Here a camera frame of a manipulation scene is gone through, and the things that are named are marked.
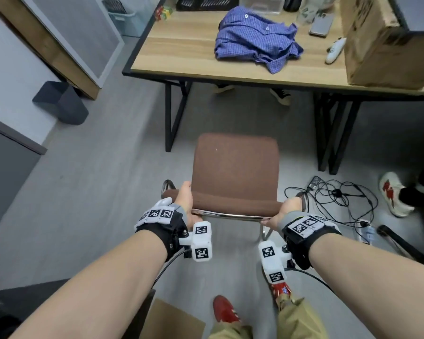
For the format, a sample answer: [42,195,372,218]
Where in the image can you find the white plastic basket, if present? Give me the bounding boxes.
[102,0,146,38]

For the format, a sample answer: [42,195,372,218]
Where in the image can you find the tangle of black cables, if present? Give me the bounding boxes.
[284,180,379,230]

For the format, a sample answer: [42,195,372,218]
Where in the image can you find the person's right forearm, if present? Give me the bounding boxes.
[308,232,424,339]

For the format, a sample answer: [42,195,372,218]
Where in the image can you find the person's left hand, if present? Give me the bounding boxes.
[134,181,203,262]

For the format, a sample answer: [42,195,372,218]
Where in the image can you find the clear plastic cup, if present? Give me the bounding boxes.
[297,5,319,26]

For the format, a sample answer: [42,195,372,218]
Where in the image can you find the wooden table with black frame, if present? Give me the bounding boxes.
[122,0,424,175]

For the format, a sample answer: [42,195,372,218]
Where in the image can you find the person's right hand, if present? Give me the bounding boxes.
[261,198,342,270]

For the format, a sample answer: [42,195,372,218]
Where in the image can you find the wooden cabinet with glass door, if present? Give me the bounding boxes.
[0,0,125,100]

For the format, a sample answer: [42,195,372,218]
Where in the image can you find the grey low cabinet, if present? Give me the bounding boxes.
[0,113,48,242]

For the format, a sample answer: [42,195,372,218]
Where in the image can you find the white remote controller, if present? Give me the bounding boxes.
[325,37,347,65]

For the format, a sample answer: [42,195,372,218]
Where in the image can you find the clear plastic container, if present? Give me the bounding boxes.
[240,0,285,14]

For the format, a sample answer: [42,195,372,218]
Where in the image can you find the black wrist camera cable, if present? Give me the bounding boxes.
[151,248,192,291]
[285,265,340,294]

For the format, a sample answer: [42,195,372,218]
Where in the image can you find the white wrist camera with markers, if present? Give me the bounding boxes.
[178,222,213,262]
[258,241,292,285]

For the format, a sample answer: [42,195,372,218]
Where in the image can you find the flat cardboard sheet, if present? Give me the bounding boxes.
[139,299,206,339]

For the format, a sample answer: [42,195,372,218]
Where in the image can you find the brown cardboard box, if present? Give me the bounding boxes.
[340,0,424,90]

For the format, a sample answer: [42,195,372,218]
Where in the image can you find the grey waste bin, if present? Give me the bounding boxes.
[32,81,89,125]

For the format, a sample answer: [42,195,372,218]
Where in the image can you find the black power adapter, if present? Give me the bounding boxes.
[307,176,326,192]

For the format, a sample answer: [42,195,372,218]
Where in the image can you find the black slotted tray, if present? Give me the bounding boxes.
[175,0,240,12]

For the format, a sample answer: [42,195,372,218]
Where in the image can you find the person's khaki trousers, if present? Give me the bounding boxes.
[208,296,330,339]

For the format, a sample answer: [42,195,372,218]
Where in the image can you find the brown upholstered chair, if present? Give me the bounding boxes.
[161,133,307,241]

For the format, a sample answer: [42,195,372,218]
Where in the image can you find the white power strip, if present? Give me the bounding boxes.
[353,221,376,245]

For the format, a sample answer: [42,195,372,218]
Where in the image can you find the black chair leg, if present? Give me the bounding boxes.
[377,225,424,271]

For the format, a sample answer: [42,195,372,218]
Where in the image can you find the blue checked shirt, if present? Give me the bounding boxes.
[214,6,304,74]

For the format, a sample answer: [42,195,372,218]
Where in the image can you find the person's left forearm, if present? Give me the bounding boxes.
[8,229,169,339]

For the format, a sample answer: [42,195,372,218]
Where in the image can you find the grey smartphone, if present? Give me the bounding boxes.
[309,12,335,38]

